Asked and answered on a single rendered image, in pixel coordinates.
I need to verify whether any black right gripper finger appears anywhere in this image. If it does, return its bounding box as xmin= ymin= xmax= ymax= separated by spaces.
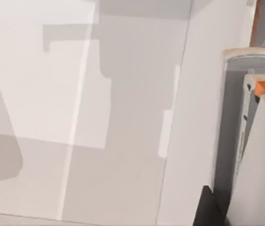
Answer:
xmin=192 ymin=185 xmax=228 ymax=226

